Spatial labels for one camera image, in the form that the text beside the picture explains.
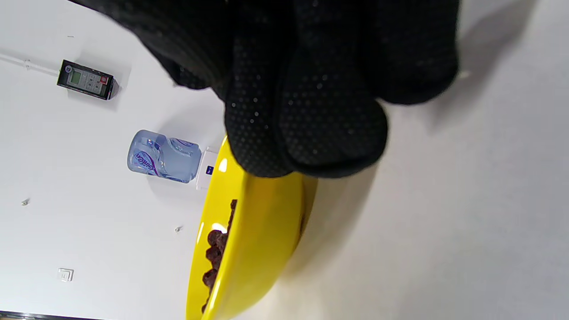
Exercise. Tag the white wall socket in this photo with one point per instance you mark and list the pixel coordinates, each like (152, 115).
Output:
(66, 275)

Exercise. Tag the brown cereal pieces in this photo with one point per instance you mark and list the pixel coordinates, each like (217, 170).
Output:
(214, 253)

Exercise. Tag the yellow plastic bowl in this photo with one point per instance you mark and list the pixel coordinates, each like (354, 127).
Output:
(262, 231)

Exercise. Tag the white water dispenser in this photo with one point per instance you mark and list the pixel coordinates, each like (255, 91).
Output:
(208, 171)

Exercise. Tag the black wall control panel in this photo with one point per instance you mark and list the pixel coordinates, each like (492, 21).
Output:
(84, 80)

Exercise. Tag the blue water bottle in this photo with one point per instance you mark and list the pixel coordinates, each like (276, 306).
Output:
(164, 158)

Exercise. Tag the person's right hand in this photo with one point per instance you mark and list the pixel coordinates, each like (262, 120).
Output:
(311, 80)

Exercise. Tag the white wall conduit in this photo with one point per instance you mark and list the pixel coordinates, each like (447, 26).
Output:
(26, 64)

